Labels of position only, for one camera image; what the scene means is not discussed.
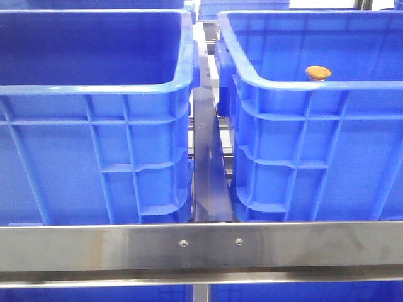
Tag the yellow mushroom push button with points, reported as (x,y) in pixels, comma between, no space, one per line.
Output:
(317,73)

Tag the steel centre divider bar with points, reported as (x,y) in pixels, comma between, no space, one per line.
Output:
(211,192)

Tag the large blue plastic crate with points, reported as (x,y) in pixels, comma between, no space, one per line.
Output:
(313,150)

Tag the left blue plastic crate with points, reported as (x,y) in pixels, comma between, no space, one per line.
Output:
(94,116)

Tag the distant tall blue crate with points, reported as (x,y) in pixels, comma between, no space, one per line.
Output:
(210,8)

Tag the lower left blue crate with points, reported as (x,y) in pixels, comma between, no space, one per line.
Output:
(122,293)

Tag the blue crate far left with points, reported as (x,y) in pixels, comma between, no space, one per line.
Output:
(99,4)

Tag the lower right blue crate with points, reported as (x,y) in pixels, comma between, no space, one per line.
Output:
(310,291)

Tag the steel front shelf rail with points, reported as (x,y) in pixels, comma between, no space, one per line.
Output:
(200,253)

